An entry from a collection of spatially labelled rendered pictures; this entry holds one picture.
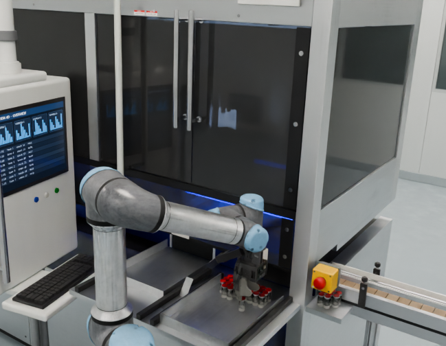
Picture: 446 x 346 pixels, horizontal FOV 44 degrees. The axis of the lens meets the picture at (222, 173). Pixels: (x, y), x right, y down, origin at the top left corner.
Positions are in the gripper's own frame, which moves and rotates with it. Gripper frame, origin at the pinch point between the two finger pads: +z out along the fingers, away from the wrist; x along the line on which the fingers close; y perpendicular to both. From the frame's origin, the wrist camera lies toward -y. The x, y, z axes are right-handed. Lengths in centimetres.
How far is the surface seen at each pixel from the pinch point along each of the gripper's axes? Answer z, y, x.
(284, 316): 5.7, 13.7, 5.8
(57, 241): 5, -88, -3
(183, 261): 5.4, -36.5, 15.8
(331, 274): -9.2, 24.5, 15.4
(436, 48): -54, -60, 475
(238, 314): 5.4, 1.0, -2.9
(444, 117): 17, -41, 475
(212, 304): 5.4, -9.4, -2.9
